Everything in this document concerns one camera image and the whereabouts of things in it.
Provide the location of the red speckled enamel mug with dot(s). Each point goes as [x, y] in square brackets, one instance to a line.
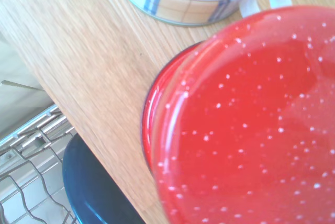
[248, 129]

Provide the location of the stainless steel dishwasher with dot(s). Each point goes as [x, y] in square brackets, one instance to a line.
[56, 203]

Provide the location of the dark blue bowl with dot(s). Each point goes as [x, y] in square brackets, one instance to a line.
[89, 182]

